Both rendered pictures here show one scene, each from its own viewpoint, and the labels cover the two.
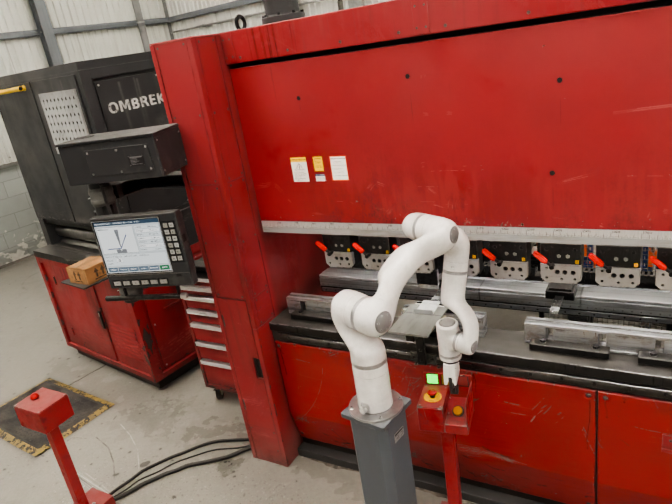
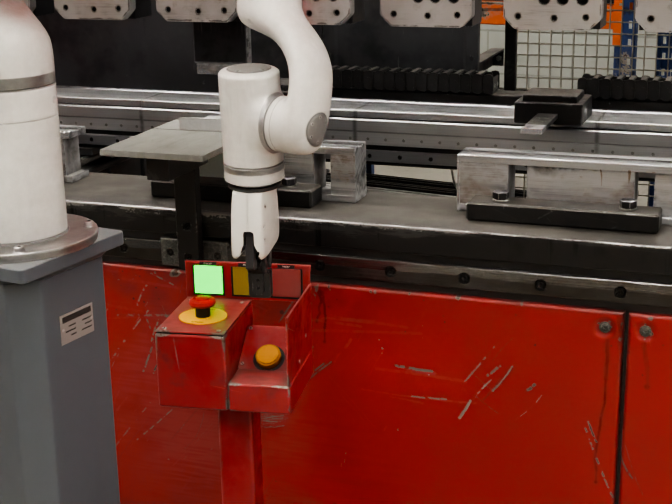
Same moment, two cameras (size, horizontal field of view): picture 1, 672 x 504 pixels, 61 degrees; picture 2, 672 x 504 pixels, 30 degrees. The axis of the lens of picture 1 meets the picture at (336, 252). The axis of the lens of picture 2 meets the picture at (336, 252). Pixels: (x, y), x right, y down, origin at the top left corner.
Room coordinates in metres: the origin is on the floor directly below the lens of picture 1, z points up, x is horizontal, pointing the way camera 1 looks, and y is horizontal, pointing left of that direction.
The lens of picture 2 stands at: (0.19, -0.12, 1.40)
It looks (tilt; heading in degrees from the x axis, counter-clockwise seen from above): 17 degrees down; 348
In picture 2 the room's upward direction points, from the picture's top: 1 degrees counter-clockwise
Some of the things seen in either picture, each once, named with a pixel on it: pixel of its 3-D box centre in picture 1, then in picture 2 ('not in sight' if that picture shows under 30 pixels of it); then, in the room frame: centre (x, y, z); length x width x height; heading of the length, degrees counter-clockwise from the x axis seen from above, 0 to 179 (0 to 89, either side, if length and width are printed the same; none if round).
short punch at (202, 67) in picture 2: (427, 278); (222, 47); (2.35, -0.39, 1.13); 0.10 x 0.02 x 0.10; 58
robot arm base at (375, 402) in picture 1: (372, 383); (9, 163); (1.66, -0.05, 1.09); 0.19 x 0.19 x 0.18
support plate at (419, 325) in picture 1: (418, 319); (188, 139); (2.23, -0.31, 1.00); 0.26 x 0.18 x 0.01; 148
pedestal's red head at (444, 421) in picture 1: (445, 402); (236, 334); (1.95, -0.34, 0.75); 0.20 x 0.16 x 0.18; 66
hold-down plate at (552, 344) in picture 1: (568, 348); (562, 213); (1.98, -0.87, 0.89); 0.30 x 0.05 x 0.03; 58
